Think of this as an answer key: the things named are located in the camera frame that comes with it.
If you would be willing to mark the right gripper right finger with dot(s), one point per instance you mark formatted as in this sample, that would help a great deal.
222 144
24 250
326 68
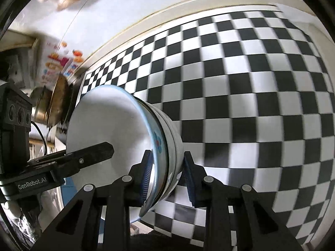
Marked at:
197 182

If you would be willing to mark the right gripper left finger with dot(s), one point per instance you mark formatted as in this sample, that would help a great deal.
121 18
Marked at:
141 175

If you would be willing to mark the checkered black white mat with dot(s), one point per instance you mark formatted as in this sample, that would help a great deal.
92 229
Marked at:
252 99

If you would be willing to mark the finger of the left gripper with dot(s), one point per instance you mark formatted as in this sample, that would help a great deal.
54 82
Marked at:
68 164

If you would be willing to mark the metal pot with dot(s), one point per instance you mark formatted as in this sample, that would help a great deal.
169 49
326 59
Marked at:
49 105

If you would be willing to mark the plain white bowl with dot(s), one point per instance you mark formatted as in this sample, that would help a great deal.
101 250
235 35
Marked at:
169 146

